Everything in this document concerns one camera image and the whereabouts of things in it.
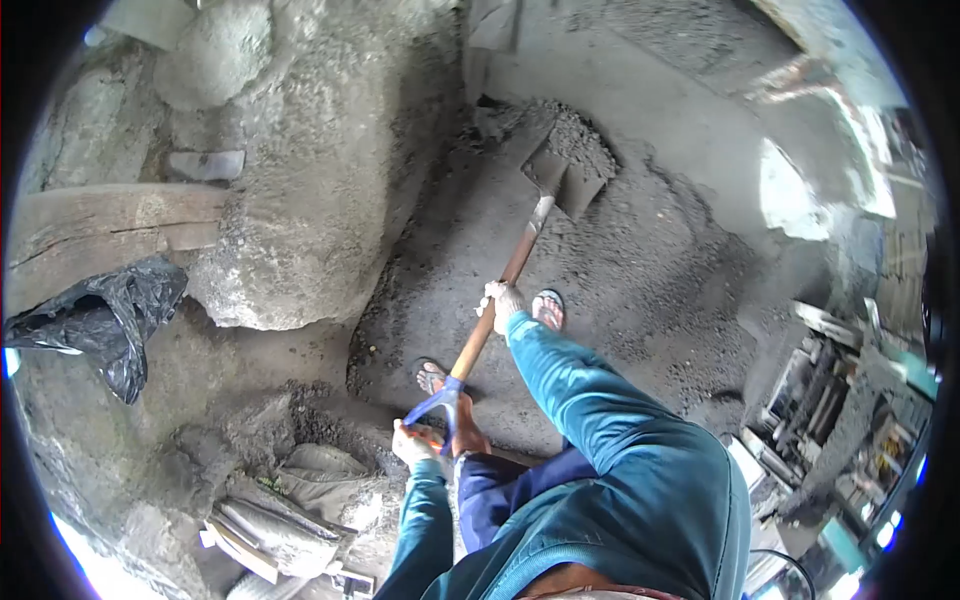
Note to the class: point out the person's left hand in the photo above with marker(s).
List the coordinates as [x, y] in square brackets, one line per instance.
[411, 447]

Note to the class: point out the person's right hand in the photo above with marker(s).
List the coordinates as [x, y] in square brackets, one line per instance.
[507, 298]

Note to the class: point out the person's right fingers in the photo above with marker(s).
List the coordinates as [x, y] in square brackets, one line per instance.
[491, 294]

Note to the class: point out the person's left fingers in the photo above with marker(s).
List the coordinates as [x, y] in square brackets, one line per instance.
[420, 435]

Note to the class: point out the person's legs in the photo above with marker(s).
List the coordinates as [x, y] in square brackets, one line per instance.
[487, 442]

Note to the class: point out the pile of grey cement sacks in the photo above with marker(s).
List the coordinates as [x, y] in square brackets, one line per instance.
[300, 517]

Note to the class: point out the grey sand heap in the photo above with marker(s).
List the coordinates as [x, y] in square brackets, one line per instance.
[570, 150]

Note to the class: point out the person's body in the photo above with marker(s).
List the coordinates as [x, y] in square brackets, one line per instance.
[600, 517]

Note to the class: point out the large grey boulder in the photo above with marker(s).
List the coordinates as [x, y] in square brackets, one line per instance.
[315, 172]

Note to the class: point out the black plastic bag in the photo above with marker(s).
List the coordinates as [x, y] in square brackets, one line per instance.
[105, 319]

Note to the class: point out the round grey rock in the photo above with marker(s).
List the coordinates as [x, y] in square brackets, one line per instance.
[214, 52]

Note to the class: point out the cluttered metal machine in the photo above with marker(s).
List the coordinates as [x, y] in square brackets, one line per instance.
[840, 427]

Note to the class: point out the weathered wooden plank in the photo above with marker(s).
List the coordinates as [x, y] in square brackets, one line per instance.
[105, 225]

